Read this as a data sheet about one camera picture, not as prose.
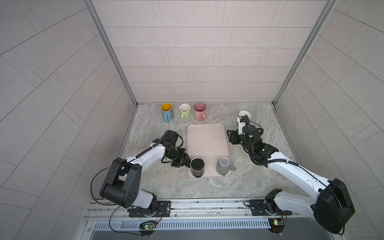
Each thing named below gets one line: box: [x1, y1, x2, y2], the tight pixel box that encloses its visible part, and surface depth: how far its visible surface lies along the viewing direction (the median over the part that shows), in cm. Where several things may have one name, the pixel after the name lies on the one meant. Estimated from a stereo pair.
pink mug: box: [193, 102, 207, 122], surface depth 102 cm
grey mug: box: [219, 157, 237, 176], surface depth 79 cm
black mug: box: [190, 157, 205, 178], surface depth 79 cm
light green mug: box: [178, 103, 191, 120], surface depth 104 cm
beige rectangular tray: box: [186, 123, 232, 178], surface depth 93 cm
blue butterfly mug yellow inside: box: [160, 103, 175, 123], surface depth 102 cm
